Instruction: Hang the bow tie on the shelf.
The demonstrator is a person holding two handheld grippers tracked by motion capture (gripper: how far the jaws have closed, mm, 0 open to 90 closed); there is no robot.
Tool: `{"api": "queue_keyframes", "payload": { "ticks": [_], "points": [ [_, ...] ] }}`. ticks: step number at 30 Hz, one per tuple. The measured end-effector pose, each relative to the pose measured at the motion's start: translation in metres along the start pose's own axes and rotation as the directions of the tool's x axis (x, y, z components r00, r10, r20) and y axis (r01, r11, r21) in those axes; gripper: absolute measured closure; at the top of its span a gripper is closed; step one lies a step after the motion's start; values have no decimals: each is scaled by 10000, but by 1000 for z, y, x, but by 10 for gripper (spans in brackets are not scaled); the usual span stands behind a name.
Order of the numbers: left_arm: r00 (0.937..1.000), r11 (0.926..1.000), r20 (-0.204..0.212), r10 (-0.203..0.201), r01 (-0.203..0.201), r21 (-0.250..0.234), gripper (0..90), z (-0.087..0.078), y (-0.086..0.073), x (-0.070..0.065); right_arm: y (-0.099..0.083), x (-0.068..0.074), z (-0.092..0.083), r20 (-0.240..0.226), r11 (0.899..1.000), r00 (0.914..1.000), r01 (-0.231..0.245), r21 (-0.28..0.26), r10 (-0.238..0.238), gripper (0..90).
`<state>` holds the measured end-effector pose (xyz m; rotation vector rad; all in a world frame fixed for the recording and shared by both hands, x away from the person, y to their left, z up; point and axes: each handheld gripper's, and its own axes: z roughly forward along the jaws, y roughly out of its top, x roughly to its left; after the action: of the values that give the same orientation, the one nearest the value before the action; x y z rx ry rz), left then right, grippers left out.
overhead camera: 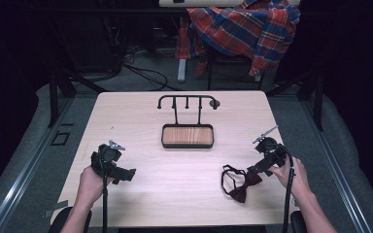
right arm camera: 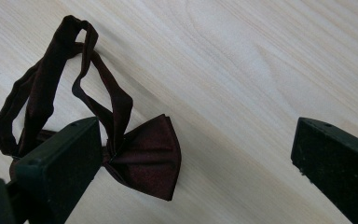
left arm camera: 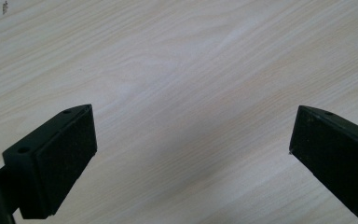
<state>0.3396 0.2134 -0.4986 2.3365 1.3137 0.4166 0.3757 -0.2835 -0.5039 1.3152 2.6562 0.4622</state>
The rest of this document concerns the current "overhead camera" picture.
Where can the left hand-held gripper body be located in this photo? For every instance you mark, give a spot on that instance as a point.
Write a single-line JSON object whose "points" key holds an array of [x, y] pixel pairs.
{"points": [[105, 160]]}

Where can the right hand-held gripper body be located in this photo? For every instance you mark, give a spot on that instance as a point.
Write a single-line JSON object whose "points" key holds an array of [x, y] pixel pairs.
{"points": [[271, 152]]}

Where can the dark red bow tie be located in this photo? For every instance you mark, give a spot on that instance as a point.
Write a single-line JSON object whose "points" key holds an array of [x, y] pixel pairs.
{"points": [[241, 186]]}

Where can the person's right hand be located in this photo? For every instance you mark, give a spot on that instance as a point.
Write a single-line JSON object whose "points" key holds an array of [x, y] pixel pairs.
{"points": [[293, 178]]}

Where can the person's left hand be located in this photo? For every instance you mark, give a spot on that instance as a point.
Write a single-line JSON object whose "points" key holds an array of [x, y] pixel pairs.
{"points": [[92, 186]]}

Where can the black armrest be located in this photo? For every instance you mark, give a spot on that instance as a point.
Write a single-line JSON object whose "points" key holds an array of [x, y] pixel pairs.
{"points": [[58, 221], [297, 223]]}

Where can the black metal stand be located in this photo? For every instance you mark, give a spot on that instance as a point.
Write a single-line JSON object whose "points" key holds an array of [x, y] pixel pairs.
{"points": [[60, 93], [311, 93]]}

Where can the black rack with wooden tray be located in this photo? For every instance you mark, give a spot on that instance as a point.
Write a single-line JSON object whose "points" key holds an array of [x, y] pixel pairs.
{"points": [[187, 136]]}

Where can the black chair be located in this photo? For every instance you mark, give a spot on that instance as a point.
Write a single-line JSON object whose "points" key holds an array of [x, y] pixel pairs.
{"points": [[230, 69]]}

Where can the red blue plaid shirt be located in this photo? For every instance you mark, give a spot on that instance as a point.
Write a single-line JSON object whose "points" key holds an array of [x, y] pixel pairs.
{"points": [[246, 29]]}

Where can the aluminium floor rail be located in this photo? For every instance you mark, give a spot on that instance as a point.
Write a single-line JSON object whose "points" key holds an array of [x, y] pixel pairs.
{"points": [[26, 168], [336, 168]]}

